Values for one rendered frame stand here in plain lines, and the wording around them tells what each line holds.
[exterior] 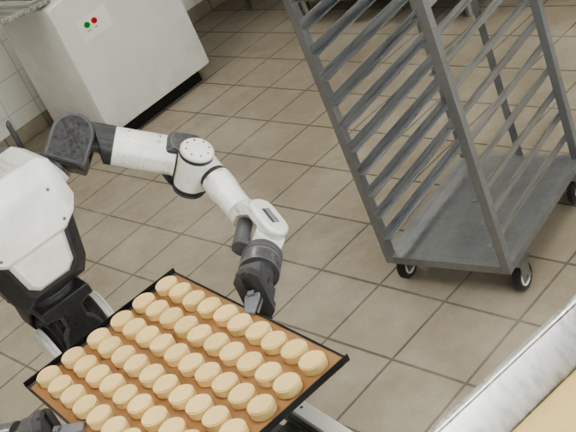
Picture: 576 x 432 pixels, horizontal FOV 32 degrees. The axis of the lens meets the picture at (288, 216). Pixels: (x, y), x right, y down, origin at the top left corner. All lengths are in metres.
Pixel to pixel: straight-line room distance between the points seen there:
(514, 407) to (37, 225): 1.30
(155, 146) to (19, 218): 0.34
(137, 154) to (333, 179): 2.22
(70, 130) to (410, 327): 1.57
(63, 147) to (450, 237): 1.65
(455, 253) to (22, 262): 1.66
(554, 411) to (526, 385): 0.04
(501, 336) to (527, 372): 2.08
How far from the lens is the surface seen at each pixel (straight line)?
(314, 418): 1.84
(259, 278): 1.99
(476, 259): 3.35
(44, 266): 2.25
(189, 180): 2.27
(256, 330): 1.89
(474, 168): 3.06
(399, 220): 3.52
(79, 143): 2.26
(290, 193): 4.44
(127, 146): 2.27
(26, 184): 2.19
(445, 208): 3.65
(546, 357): 1.19
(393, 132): 3.48
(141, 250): 4.56
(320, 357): 1.76
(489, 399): 1.15
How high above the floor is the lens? 2.08
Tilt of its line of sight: 29 degrees down
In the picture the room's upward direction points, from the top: 24 degrees counter-clockwise
